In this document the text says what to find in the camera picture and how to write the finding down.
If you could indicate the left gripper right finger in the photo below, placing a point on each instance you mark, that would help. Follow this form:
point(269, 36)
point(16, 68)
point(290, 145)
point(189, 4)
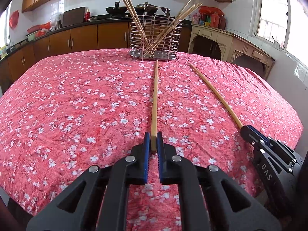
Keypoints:
point(210, 199)

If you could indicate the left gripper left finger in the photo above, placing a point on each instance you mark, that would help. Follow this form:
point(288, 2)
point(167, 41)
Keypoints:
point(98, 198)

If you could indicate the lower wooden kitchen cabinets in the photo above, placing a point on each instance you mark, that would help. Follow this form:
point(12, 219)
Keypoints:
point(112, 34)

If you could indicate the red floral tablecloth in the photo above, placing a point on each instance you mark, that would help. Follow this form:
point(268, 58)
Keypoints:
point(72, 111)

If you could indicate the cream old wooden table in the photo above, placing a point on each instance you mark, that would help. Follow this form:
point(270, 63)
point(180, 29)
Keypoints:
point(232, 46)

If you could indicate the red oil jug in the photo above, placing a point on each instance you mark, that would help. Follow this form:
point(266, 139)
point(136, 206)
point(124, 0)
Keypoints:
point(214, 20)

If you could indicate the red basin on counter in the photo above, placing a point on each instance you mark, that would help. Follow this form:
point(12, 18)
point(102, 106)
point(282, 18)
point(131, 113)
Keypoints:
point(35, 28)

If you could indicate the red bottle on counter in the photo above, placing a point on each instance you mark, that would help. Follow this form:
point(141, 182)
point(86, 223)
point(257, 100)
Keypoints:
point(87, 15)

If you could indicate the brown cutting board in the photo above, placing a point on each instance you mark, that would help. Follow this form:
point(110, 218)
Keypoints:
point(73, 16)

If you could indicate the lidded dark wok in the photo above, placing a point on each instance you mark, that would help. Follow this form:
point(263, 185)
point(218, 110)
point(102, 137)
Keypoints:
point(146, 8)

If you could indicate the wire metal utensil holder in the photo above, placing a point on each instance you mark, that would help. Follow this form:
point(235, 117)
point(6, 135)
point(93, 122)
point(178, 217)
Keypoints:
point(152, 25)

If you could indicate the black wok with handle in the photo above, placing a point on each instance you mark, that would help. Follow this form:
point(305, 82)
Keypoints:
point(116, 10)

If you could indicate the red plastic bag on wall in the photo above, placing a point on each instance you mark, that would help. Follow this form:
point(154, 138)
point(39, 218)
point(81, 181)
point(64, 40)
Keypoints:
point(14, 18)

